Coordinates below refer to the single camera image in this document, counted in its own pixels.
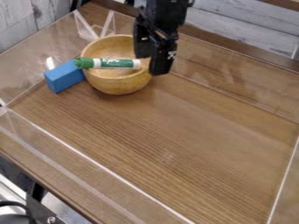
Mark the black table leg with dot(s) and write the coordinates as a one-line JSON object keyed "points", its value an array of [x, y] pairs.
{"points": [[37, 192]]}

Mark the clear acrylic tray wall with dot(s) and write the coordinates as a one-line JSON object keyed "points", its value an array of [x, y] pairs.
{"points": [[99, 193]]}

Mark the green white dry-erase marker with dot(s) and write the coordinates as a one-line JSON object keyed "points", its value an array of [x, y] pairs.
{"points": [[101, 63]]}

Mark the brown wooden bowl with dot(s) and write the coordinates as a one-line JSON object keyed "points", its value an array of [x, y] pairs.
{"points": [[115, 81]]}

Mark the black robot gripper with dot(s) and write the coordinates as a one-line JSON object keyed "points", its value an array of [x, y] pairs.
{"points": [[159, 18]]}

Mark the blue rectangular block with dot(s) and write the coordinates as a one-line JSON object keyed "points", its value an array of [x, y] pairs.
{"points": [[63, 76]]}

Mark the clear acrylic corner bracket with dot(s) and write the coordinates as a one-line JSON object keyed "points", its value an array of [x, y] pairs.
{"points": [[92, 32]]}

